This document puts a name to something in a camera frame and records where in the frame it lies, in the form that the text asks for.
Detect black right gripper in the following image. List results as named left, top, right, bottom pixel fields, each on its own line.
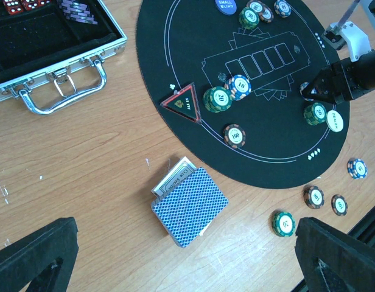
left=309, top=50, right=375, bottom=105

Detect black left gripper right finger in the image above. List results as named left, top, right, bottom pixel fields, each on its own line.
left=295, top=217, right=375, bottom=291

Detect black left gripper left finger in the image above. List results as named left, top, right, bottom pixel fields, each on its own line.
left=0, top=217, right=79, bottom=291

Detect blue chips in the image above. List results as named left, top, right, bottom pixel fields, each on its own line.
left=225, top=74, right=251, bottom=101
left=299, top=82, right=317, bottom=102

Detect green chips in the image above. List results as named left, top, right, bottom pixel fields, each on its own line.
left=303, top=102, right=327, bottom=125
left=203, top=86, right=232, bottom=113
left=239, top=7, right=260, bottom=30

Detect white dealer button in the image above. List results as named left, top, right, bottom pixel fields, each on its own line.
left=326, top=110, right=344, bottom=133

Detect single brown chip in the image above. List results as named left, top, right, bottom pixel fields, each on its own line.
left=223, top=123, right=247, bottom=148
left=331, top=194, right=348, bottom=216

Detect green poker chip stack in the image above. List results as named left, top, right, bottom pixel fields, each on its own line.
left=272, top=211, right=296, bottom=237

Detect brown poker chip stack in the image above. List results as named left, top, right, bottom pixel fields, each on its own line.
left=303, top=186, right=324, bottom=209

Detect brown chip top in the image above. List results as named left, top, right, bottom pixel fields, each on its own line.
left=259, top=7, right=274, bottom=23
left=246, top=0, right=264, bottom=15

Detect purple small blind button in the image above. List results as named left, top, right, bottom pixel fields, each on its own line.
left=215, top=0, right=237, bottom=15

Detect red triangular all-in marker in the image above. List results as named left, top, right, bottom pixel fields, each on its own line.
left=160, top=83, right=202, bottom=124

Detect blue-backed card deck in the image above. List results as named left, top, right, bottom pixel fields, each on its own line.
left=151, top=167, right=228, bottom=248

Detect blue poker chip stack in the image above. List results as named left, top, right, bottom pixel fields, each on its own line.
left=347, top=158, right=368, bottom=179

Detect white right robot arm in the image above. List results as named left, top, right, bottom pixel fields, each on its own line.
left=300, top=1, right=375, bottom=105

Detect black round poker mat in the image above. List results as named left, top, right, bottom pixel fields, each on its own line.
left=136, top=1, right=347, bottom=189

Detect white playing card box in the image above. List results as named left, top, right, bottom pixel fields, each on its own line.
left=152, top=156, right=197, bottom=197

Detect aluminium poker chip case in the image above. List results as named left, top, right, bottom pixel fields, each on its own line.
left=0, top=1, right=127, bottom=116

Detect purple chips in case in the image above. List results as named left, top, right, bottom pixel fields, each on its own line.
left=57, top=0, right=98, bottom=25

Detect red dice in case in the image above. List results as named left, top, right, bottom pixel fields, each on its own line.
left=1, top=0, right=51, bottom=15

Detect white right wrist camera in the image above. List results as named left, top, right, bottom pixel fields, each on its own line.
left=321, top=21, right=372, bottom=62

